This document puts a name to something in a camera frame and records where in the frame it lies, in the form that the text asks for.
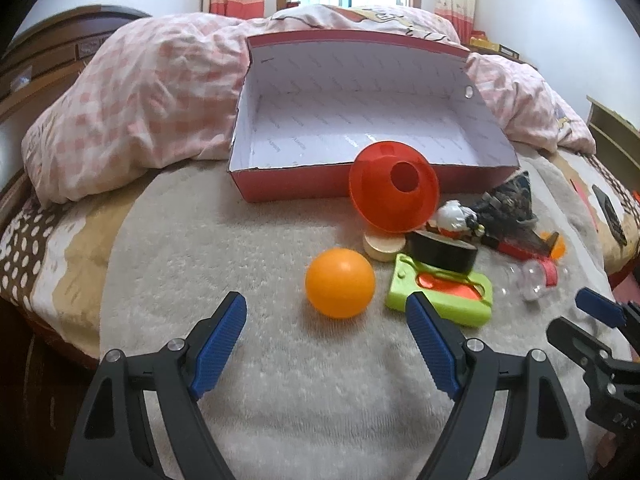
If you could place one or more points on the pink checkered duvet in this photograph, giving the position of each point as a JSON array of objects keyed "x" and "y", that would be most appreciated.
[{"x": 162, "y": 90}]

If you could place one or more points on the clear plastic bottle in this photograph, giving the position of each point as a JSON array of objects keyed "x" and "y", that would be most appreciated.
[{"x": 530, "y": 280}]

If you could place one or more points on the white black robot figure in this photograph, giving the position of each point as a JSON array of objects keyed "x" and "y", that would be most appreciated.
[{"x": 456, "y": 221}]

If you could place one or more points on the wooden side table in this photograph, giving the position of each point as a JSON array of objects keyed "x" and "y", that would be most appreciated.
[{"x": 482, "y": 45}]

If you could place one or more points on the dark patterned pouch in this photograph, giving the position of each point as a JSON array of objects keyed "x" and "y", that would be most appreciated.
[{"x": 510, "y": 202}]

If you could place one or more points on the orange translucent flame piece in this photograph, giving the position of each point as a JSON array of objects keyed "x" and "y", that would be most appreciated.
[{"x": 556, "y": 243}]

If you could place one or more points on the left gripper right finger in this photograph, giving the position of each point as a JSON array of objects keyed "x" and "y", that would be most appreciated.
[{"x": 538, "y": 437}]

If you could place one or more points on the orange ball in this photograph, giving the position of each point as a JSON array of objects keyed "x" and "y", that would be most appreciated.
[{"x": 340, "y": 283}]

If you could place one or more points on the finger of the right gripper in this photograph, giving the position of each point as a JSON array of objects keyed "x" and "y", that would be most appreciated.
[
  {"x": 621, "y": 317},
  {"x": 603, "y": 374}
]

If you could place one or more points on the round wooden chess piece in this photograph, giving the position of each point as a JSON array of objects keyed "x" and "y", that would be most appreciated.
[{"x": 382, "y": 246}]

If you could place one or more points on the black tape roll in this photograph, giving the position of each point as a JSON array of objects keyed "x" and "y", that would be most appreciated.
[{"x": 442, "y": 252}]

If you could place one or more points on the red cardboard box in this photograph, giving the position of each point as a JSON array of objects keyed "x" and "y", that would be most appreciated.
[{"x": 312, "y": 100}]

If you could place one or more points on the wooden shelf unit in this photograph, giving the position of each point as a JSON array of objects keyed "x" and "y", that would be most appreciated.
[{"x": 618, "y": 144}]

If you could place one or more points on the green orange utility knife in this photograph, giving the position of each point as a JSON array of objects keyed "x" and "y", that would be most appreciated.
[{"x": 465, "y": 299}]

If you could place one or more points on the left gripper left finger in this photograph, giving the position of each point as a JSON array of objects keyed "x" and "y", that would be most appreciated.
[{"x": 112, "y": 438}]

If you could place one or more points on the black remote control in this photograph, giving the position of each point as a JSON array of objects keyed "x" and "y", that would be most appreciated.
[{"x": 610, "y": 216}]

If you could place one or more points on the beige fleece blanket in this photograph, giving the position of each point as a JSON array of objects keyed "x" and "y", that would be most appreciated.
[{"x": 302, "y": 396}]

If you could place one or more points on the red lighter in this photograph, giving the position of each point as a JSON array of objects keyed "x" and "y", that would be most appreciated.
[{"x": 505, "y": 248}]

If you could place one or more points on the red plastic cone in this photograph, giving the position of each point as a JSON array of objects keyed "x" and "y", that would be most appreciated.
[{"x": 393, "y": 187}]

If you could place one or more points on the dark wooden headboard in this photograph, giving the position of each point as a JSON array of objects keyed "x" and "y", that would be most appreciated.
[{"x": 42, "y": 62}]

